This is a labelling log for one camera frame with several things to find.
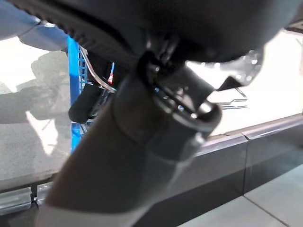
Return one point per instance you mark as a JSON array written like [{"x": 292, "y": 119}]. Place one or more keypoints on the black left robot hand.
[{"x": 130, "y": 153}]

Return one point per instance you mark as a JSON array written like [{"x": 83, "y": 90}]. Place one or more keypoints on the black base shelf board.
[{"x": 236, "y": 165}]

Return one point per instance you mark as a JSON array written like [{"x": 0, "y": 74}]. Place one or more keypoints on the blue plastic shopping basket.
[{"x": 73, "y": 59}]

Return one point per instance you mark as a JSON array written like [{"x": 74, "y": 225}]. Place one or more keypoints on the silver left robot leg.
[{"x": 23, "y": 21}]

